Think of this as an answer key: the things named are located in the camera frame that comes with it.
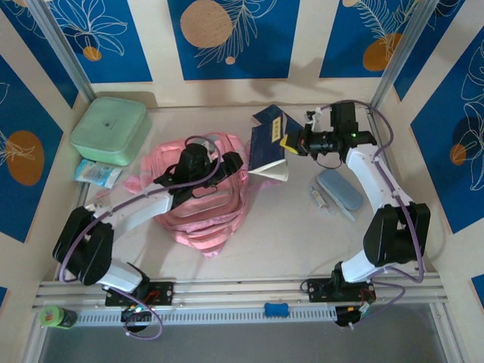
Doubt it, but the dark blue book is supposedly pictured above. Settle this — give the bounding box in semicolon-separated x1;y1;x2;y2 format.
252;105;305;138
247;124;291;183

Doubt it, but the light blue pencil case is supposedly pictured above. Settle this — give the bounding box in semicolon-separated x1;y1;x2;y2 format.
316;169;365;211

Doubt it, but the pink school backpack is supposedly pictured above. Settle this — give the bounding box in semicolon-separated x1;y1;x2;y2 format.
94;132;283;260

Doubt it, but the mint green square case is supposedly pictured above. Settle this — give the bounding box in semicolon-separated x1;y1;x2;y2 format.
70;96;153;166

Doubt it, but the blue white tissue pack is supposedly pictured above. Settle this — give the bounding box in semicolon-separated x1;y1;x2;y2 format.
73;158;124;189

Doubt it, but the blue bone-shaped clip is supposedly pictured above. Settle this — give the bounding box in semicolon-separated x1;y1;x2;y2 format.
263;302;290;318

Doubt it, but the small black controller board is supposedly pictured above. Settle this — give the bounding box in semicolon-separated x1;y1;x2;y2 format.
335;300;376;330
120;305;153;334

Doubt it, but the green tape roll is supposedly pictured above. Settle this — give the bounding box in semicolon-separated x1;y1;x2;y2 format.
40;306;78;330

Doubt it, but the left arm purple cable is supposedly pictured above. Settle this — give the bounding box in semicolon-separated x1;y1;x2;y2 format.
58;135;222;341

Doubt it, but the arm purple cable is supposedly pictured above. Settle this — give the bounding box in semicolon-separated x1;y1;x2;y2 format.
317;100;425;330
58;135;222;341

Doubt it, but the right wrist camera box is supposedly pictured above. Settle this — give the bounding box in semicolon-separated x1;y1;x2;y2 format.
305;107;327;129

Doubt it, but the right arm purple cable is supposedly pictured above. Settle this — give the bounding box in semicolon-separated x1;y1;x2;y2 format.
317;100;425;330

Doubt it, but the aluminium side rail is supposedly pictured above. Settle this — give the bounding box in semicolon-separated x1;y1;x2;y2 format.
365;107;436;274

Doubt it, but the aluminium frame post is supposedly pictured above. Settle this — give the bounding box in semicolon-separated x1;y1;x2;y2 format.
368;0;443;113
26;0;95;102

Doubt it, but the aluminium mounting rail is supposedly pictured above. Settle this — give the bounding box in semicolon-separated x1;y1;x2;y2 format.
32;272;451;312

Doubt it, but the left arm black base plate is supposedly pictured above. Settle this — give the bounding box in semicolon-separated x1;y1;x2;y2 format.
104;281;175;307

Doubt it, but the grey slotted cable duct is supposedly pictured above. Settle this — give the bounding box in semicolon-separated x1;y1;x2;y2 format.
73;306;337;327

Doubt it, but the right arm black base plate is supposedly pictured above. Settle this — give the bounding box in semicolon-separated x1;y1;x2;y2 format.
306;278;377;303

